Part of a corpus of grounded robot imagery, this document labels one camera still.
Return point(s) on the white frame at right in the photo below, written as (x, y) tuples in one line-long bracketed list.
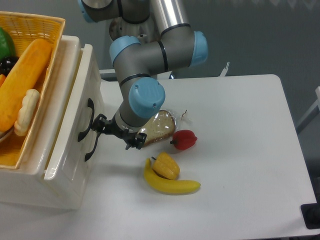
[(310, 114)]

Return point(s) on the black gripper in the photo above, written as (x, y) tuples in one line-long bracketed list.
[(110, 127)]

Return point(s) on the yellow banana toy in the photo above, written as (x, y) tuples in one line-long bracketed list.
[(167, 186)]

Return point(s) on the yellow bell pepper toy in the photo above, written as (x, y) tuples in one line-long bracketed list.
[(165, 166)]

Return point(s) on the black device at edge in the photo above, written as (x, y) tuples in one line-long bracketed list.
[(311, 215)]

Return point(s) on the cream wooden bread toy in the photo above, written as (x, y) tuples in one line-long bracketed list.
[(26, 112)]

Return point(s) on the black lower drawer handle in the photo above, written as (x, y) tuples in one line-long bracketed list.
[(88, 155)]

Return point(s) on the bagged brown bread slice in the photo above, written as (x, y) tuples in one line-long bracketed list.
[(160, 127)]

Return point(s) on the red bell pepper toy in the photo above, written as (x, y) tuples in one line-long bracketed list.
[(183, 139)]

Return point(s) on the yellow wicker basket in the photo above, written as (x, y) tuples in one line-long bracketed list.
[(24, 28)]

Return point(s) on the white drawer cabinet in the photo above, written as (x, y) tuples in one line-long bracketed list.
[(27, 184)]

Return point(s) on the white top drawer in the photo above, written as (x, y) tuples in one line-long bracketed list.
[(76, 138)]

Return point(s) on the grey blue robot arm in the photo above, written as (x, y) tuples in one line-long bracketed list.
[(181, 47)]

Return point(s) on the orange baguette loaf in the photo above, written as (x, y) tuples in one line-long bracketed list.
[(21, 78)]

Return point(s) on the green pepper toy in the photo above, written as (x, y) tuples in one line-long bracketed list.
[(7, 46)]

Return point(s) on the white plastic fork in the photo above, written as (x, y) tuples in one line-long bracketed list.
[(225, 70)]

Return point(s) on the black grapes toy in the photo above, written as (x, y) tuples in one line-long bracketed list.
[(7, 63)]

